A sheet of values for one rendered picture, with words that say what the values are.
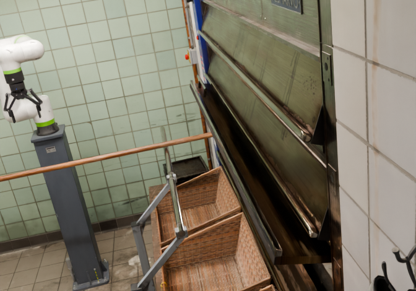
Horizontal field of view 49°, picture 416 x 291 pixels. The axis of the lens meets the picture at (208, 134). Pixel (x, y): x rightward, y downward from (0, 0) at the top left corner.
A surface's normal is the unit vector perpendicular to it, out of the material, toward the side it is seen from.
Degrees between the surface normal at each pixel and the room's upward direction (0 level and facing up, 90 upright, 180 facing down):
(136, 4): 90
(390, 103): 90
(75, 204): 90
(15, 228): 90
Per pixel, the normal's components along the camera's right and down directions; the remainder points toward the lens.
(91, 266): 0.22, 0.33
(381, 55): -0.98, 0.19
